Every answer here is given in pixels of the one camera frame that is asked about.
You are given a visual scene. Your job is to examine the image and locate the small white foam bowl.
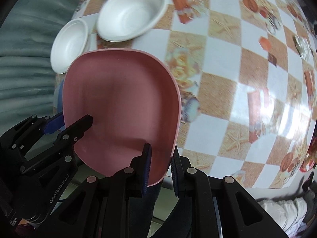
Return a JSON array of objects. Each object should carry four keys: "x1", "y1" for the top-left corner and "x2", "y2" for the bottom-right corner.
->
[{"x1": 50, "y1": 18, "x2": 90, "y2": 74}]

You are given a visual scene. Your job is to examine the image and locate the teal curtain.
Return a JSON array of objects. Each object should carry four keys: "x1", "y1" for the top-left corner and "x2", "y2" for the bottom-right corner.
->
[{"x1": 1, "y1": 0, "x2": 80, "y2": 133}]

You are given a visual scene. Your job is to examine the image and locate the blue square plate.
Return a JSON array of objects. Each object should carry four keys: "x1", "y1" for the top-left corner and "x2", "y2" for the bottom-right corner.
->
[{"x1": 56, "y1": 80, "x2": 64, "y2": 113}]

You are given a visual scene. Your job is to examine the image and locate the large white foam bowl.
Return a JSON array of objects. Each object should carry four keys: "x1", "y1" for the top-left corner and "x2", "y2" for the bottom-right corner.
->
[{"x1": 96, "y1": 0, "x2": 168, "y2": 42}]

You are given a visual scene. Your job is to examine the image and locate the pink square plate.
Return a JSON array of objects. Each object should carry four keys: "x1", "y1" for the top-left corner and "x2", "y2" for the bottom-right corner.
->
[{"x1": 62, "y1": 48, "x2": 181, "y2": 186}]

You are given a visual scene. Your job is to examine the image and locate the checkered patterned tablecloth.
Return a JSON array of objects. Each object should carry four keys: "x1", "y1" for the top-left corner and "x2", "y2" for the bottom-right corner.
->
[{"x1": 53, "y1": 0, "x2": 317, "y2": 190}]

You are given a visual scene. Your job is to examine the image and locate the white sneaker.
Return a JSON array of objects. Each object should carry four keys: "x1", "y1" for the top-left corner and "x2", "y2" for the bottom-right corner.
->
[{"x1": 259, "y1": 198, "x2": 307, "y2": 233}]

